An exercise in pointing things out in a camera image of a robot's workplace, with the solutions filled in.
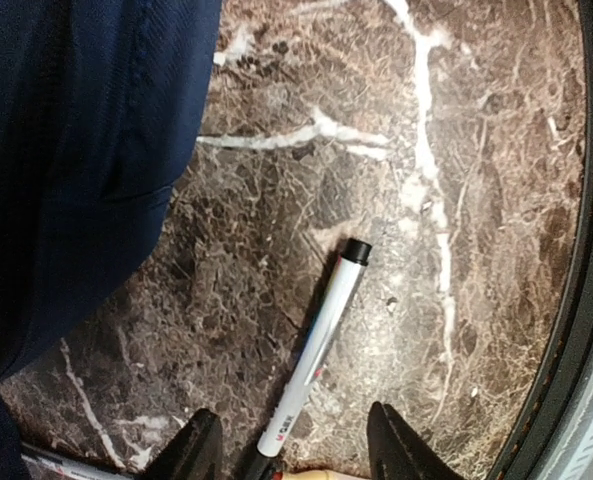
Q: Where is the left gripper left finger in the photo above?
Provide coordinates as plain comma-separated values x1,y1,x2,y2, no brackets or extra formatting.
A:
148,408,223,480

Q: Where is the purple capped white marker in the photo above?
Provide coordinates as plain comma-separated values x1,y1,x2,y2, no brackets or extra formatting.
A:
22,443,135,480

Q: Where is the navy blue student backpack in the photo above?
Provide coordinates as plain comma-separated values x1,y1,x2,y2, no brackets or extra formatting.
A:
0,1,221,479

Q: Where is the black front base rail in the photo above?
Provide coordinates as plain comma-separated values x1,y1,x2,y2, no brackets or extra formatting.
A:
489,1,593,479

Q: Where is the black capped white marker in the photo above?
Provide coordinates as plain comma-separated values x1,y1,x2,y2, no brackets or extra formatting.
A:
243,238,372,479

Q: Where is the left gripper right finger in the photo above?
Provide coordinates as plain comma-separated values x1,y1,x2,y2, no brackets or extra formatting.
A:
367,402,463,480

